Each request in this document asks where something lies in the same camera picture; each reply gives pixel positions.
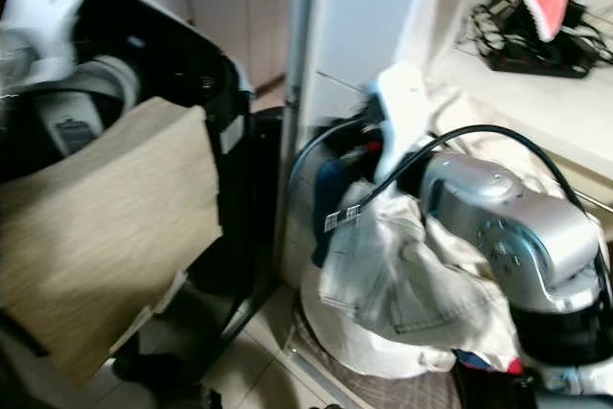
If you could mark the beige woven cloth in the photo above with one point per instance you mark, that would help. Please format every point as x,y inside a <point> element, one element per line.
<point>105,237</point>

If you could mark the light blue denim jeans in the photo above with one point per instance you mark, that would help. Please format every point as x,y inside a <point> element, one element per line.
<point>412,275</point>

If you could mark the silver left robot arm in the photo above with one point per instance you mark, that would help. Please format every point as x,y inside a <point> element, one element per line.
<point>24,64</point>

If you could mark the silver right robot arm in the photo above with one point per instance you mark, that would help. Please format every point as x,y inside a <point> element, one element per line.
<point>517,237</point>

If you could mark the black washing machine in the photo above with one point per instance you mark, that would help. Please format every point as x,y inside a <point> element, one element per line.
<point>201,64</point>

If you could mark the dark blue garment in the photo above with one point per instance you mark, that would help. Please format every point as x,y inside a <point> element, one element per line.
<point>330,203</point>

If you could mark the brown woven laundry basket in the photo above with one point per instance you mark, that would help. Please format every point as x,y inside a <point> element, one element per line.
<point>393,395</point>

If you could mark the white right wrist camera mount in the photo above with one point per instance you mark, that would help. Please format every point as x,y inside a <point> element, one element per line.
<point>402,112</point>

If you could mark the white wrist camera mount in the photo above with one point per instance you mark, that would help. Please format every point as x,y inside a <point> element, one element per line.
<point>43,16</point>
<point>402,112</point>

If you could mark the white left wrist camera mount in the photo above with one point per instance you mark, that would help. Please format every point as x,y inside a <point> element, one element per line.
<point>43,16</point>

